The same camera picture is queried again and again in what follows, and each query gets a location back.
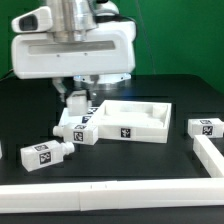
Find black cables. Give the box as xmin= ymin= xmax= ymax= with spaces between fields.
xmin=0 ymin=68 xmax=16 ymax=83

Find white sheet with tags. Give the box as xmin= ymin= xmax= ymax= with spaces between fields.
xmin=58 ymin=107 xmax=98 ymax=126

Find white front fence bar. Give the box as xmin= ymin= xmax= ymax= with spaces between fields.
xmin=0 ymin=178 xmax=224 ymax=213

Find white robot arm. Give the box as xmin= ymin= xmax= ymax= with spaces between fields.
xmin=11 ymin=0 xmax=136 ymax=93

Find white square table top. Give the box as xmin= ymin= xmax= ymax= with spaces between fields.
xmin=89 ymin=100 xmax=172 ymax=143

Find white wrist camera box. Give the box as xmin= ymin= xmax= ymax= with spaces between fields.
xmin=11 ymin=6 xmax=53 ymax=33

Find white block at left edge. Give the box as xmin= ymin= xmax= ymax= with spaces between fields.
xmin=0 ymin=141 xmax=2 ymax=159

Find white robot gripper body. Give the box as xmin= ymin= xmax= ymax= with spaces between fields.
xmin=12 ymin=22 xmax=136 ymax=79

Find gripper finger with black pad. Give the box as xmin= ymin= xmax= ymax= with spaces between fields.
xmin=52 ymin=78 xmax=66 ymax=94

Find white fence bar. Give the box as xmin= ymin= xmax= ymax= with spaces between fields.
xmin=0 ymin=178 xmax=224 ymax=213
xmin=193 ymin=135 xmax=224 ymax=178

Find white right fence bar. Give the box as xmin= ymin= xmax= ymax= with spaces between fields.
xmin=193 ymin=135 xmax=224 ymax=178

